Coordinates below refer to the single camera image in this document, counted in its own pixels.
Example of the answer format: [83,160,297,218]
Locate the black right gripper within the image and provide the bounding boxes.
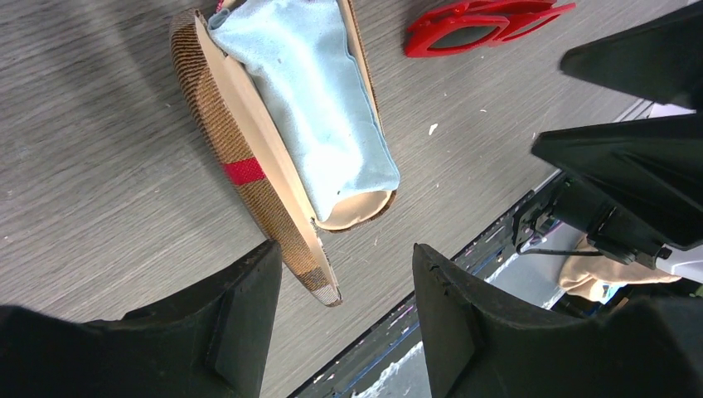
[512,114,702,269]

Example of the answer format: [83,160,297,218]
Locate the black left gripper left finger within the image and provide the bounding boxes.
[1,240,282,397]

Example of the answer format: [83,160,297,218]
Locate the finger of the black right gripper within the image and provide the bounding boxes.
[560,2,702,110]

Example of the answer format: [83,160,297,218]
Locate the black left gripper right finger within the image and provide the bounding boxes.
[412,244,702,397]

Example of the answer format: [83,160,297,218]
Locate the red sunglasses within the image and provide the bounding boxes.
[404,0,576,58]

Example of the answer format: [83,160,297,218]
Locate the light blue cleaning cloth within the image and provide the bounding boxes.
[207,1,400,231]

